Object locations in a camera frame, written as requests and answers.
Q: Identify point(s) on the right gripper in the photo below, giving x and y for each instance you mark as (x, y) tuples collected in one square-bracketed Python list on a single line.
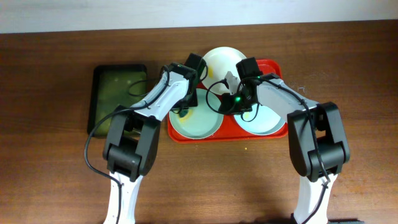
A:
[(227, 108)]

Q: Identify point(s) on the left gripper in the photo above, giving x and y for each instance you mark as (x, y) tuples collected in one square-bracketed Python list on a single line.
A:
[(185, 101)]

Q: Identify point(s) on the green and yellow sponge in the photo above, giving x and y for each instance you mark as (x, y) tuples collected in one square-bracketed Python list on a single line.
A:
[(185, 115)]

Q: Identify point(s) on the light green plate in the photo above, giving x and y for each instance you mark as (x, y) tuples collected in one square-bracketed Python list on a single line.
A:
[(204, 122)]

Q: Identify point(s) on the white plate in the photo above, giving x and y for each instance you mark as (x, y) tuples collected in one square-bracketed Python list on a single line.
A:
[(219, 61)]

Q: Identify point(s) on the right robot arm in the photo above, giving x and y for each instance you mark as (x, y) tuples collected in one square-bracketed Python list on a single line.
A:
[(318, 145)]

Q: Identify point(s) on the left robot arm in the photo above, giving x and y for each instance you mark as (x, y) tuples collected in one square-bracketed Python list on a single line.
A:
[(133, 137)]

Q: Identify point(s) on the red plastic tray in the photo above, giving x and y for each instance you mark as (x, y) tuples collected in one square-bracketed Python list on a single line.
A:
[(228, 131)]

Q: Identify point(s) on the black tray with green water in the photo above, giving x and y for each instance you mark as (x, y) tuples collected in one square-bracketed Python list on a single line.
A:
[(113, 86)]

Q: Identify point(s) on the light blue plate right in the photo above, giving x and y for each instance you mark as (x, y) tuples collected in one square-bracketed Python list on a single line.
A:
[(261, 121)]

